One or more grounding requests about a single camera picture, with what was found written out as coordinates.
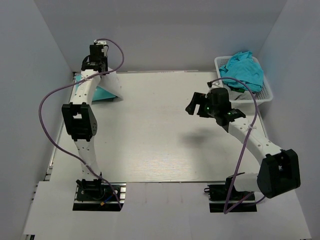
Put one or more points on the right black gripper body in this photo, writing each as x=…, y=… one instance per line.
x=211, y=110

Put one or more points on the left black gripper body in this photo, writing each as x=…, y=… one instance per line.
x=104, y=61

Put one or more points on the white t shirt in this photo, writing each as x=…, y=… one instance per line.
x=110, y=83

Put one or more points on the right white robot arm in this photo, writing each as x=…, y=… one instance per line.
x=279, y=170

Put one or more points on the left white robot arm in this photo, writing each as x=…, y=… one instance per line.
x=79, y=119

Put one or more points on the white garment in basket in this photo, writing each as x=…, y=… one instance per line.
x=236, y=94

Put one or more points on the folded teal t shirt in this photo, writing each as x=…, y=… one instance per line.
x=99, y=94

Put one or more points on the crumpled teal t shirt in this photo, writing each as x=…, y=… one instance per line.
x=242, y=66

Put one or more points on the white plastic basket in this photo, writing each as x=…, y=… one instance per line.
x=265, y=95

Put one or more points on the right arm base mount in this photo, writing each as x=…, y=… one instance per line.
x=217, y=195

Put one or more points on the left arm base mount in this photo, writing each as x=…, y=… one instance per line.
x=98, y=196

